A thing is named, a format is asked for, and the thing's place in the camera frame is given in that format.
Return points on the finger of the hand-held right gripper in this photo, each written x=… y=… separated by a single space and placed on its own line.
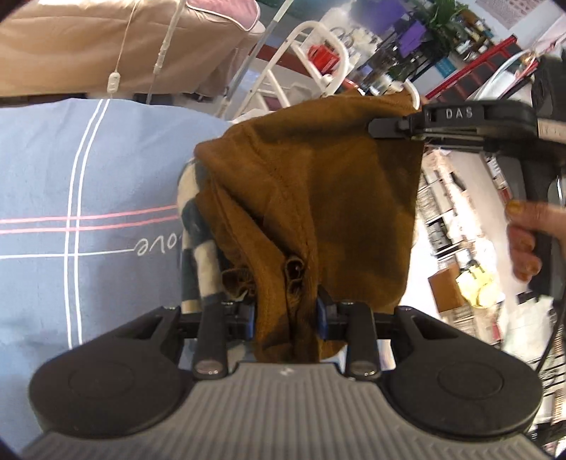
x=393 y=127

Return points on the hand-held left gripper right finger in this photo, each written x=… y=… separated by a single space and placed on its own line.
x=322 y=320

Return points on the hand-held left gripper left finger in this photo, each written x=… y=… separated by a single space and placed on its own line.
x=250 y=320

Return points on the brown knit garment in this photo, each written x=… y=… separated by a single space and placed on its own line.
x=331 y=199

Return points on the person's right hand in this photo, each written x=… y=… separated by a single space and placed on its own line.
x=526 y=216

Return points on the red metal shelf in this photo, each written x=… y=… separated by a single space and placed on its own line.
x=468 y=73

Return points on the grey and cream checked blanket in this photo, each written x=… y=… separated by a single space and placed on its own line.
x=208 y=261

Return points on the white metal rack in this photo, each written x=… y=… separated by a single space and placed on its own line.
x=342 y=62

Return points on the shelf of boxed goods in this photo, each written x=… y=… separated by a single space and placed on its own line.
x=437 y=208

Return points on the purple box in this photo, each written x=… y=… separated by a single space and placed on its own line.
x=411 y=35

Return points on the red box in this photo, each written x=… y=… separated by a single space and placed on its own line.
x=323 y=55

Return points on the green potted plant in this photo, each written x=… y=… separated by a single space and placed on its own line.
x=442 y=13

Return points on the cardboard box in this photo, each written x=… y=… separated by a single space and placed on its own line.
x=444 y=287

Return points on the pale yellow bag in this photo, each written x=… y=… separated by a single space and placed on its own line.
x=480 y=283

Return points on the blue striped bed sheet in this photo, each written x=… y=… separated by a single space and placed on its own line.
x=110 y=177

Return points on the pink cushion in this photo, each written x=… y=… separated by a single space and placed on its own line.
x=225 y=11

